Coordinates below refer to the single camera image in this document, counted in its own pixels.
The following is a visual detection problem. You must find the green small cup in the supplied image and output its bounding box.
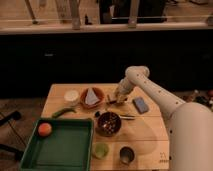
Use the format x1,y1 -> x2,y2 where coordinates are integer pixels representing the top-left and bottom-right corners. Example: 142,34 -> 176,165
92,142 -> 109,159

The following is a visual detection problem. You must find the blue sponge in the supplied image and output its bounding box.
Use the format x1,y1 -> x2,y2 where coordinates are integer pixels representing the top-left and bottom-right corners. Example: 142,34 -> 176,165
132,97 -> 149,114

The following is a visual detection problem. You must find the orange peach fruit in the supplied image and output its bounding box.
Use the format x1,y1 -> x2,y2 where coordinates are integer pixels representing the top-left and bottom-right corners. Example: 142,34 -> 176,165
38,123 -> 52,137

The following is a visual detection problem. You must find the green plastic tray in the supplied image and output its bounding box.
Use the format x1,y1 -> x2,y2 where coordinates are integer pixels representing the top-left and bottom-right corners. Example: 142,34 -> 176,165
19,118 -> 94,171

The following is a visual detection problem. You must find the dark bowl with beans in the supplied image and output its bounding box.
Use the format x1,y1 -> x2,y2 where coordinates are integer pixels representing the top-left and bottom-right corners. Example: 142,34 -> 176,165
97,112 -> 122,137

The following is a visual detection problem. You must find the white small cup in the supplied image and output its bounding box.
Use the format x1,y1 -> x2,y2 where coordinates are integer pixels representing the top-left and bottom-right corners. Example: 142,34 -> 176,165
64,90 -> 79,102

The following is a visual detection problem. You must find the metal cup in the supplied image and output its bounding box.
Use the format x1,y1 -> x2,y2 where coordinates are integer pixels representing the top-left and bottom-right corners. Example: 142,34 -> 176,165
119,146 -> 135,164

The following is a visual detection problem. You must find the black whiteboard eraser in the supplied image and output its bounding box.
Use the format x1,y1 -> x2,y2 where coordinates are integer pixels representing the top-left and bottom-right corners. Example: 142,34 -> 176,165
107,95 -> 117,104

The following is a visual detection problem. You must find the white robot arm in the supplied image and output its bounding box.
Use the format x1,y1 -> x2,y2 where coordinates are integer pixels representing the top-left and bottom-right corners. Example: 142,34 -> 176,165
115,66 -> 213,171

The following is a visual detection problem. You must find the black chair base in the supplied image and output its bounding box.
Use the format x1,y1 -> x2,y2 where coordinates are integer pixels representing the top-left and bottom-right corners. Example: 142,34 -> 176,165
0,110 -> 25,161

